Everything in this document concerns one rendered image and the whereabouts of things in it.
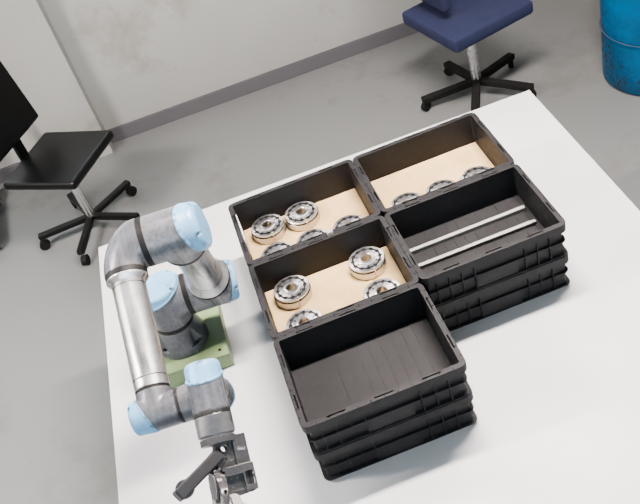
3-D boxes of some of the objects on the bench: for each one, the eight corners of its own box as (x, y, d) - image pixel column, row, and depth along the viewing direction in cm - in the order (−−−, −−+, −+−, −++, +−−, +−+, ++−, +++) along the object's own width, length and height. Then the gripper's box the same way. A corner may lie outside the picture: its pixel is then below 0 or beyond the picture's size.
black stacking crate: (435, 341, 233) (428, 310, 225) (398, 272, 256) (390, 242, 248) (573, 286, 235) (570, 254, 227) (524, 223, 258) (520, 192, 250)
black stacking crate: (326, 486, 209) (314, 458, 201) (296, 396, 231) (283, 367, 224) (481, 424, 210) (474, 394, 203) (435, 341, 233) (428, 310, 225)
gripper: (251, 424, 164) (276, 532, 159) (233, 438, 182) (255, 534, 177) (207, 435, 162) (231, 544, 157) (192, 447, 180) (213, 546, 174)
